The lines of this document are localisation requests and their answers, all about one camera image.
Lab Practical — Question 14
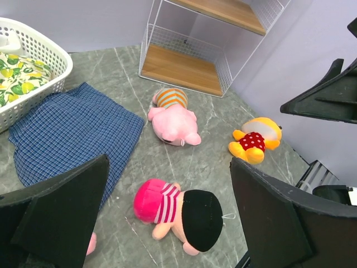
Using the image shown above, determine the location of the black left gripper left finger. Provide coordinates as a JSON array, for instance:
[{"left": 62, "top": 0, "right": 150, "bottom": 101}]
[{"left": 1, "top": 155, "right": 109, "bottom": 267}]

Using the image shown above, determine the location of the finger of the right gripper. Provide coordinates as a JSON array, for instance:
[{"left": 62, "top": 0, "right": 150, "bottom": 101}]
[{"left": 280, "top": 59, "right": 356, "bottom": 124}]

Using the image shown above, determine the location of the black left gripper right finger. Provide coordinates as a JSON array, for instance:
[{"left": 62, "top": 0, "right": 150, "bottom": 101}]
[{"left": 230, "top": 158, "right": 356, "bottom": 267}]

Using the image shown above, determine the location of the yellow bear plush polka dot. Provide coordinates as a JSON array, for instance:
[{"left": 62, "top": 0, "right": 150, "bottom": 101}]
[{"left": 228, "top": 117, "right": 282, "bottom": 164}]

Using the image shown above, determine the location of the pink pig plush striped shirt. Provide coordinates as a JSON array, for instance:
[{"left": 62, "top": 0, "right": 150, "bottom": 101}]
[{"left": 148, "top": 88, "right": 201, "bottom": 146}]

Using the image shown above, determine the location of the black-haired doll pink skirt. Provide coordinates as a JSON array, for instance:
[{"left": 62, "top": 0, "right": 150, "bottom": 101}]
[{"left": 133, "top": 178, "right": 236, "bottom": 256}]

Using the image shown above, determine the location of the blue checkered cloth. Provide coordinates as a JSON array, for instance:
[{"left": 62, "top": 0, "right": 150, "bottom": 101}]
[{"left": 8, "top": 83, "right": 144, "bottom": 204}]

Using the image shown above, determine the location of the lemon print cloth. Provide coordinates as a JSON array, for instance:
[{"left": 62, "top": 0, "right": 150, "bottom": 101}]
[{"left": 1, "top": 52, "right": 52, "bottom": 107}]

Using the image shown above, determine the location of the white plastic laundry basket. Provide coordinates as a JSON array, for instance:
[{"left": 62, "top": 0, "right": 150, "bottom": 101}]
[{"left": 1, "top": 17, "right": 73, "bottom": 131}]

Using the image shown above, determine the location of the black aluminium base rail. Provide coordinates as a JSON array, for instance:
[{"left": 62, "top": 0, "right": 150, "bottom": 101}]
[{"left": 296, "top": 160, "right": 356, "bottom": 207}]

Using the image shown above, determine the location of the white wire wooden shelf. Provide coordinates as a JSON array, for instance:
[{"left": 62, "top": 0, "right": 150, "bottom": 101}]
[{"left": 138, "top": 1, "right": 288, "bottom": 97}]

